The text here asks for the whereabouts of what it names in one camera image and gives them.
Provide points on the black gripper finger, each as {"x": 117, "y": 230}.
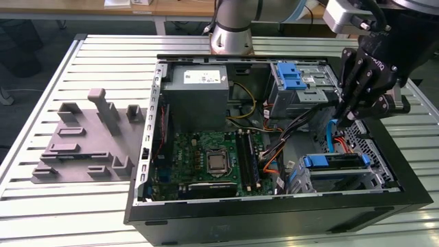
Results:
{"x": 356, "y": 77}
{"x": 376, "y": 106}

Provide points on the hard disk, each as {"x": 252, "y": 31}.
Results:
{"x": 316, "y": 160}

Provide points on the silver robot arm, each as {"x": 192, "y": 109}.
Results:
{"x": 232, "y": 33}

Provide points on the metal disk bay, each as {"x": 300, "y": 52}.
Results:
{"x": 304, "y": 177}

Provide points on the metal optical drive cage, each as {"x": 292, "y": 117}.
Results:
{"x": 308, "y": 96}

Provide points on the blue plastic drive latch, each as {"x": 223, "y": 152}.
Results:
{"x": 289, "y": 77}

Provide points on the installed RAM stick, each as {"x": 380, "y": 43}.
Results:
{"x": 255, "y": 164}

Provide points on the black RAM slot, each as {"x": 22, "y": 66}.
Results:
{"x": 243, "y": 159}

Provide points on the grey power supply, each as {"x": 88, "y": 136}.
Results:
{"x": 194, "y": 108}

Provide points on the black CPU socket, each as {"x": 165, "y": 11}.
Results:
{"x": 217, "y": 150}

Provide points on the silver CPU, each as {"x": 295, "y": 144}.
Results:
{"x": 216, "y": 162}

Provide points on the black PC case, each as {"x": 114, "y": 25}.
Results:
{"x": 273, "y": 221}

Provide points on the green motherboard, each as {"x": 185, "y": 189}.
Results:
{"x": 184, "y": 144}

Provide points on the black graphics card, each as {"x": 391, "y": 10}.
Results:
{"x": 212, "y": 189}

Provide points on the black case fan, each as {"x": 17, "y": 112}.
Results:
{"x": 166, "y": 123}

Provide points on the white box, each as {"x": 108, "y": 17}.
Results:
{"x": 116, "y": 3}
{"x": 141, "y": 2}

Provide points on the grey parts rack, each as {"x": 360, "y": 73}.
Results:
{"x": 88, "y": 144}

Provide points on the wooden desk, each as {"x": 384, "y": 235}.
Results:
{"x": 85, "y": 10}

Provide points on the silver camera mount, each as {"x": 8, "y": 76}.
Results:
{"x": 339, "y": 18}
{"x": 399, "y": 103}

